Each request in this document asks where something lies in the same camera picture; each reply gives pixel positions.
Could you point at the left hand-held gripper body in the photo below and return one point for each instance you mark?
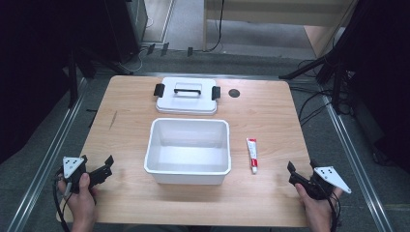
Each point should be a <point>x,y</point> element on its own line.
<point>75,172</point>

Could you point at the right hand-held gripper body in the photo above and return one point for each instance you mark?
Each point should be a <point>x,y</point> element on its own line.
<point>322,183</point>

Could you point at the red and white tube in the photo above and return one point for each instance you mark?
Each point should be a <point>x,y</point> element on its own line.
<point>252,153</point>

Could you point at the white plastic storage box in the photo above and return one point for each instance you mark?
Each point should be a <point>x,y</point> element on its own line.
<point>188,154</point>

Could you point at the person's right hand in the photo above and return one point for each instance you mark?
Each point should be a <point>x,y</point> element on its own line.
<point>317,209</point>

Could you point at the person's left hand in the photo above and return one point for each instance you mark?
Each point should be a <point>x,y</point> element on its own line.
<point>79,199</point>

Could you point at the black metal stand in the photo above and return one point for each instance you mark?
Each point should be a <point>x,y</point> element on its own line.
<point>73,77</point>

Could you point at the black round table grommet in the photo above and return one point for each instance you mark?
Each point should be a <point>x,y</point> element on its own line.
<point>234,93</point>

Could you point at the black tripod stand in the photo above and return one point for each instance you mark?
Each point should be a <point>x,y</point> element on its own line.
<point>325,61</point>

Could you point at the dark curtain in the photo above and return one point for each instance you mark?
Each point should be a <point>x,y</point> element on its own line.
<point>386,80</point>
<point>35,64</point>

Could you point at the black cabinet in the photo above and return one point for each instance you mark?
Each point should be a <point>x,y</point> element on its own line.
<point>125,29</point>

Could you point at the light wooden bench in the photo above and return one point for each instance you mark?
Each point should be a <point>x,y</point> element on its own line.
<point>277,14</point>

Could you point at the metal floor rail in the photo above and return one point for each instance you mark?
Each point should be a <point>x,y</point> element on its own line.
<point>45,161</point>
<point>354,167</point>

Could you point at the small black floor bracket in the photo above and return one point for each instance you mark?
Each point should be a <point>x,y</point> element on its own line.
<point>190,51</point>
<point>150,49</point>
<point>164,49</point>

